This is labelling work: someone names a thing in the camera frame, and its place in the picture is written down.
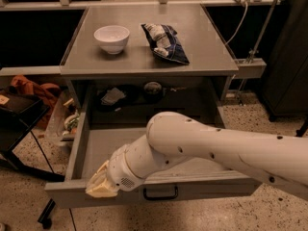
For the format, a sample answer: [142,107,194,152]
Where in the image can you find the black top drawer handle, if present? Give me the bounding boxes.
[142,187,179,201]

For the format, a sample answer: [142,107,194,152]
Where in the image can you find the metal pole stand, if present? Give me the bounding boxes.
[234,0,280,99]

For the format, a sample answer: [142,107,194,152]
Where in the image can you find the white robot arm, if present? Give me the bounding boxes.
[86,112,308,200]

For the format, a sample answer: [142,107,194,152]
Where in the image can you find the white power cable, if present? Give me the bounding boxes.
[224,1,250,46]

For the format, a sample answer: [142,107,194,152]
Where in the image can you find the clear plastic bin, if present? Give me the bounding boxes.
[45,90,76,147]

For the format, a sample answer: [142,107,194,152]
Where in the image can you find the black round tin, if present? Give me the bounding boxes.
[143,82,163,103]

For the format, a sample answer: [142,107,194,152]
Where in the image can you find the white ceramic bowl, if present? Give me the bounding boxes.
[93,25,130,55]

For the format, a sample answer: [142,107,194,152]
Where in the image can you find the grey cabinet counter unit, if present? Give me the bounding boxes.
[61,4,238,80]

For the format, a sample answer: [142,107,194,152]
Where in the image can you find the black wheeled tripod leg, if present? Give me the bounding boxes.
[296,118,308,137]

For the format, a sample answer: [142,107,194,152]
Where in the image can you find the orange cloth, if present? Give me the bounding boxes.
[11,75,62,129]

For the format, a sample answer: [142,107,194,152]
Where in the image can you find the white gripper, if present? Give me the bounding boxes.
[86,144,144,198]

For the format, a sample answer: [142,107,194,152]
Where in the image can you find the black metal stand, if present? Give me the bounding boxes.
[0,86,66,230]

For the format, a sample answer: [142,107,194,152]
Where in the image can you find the crumpled grey bag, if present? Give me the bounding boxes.
[94,85,140,112]

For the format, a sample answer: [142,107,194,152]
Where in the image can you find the grey top drawer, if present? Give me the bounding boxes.
[45,87,260,208]

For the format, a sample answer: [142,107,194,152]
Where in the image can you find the blue white chip bag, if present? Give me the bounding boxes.
[141,23,190,64]

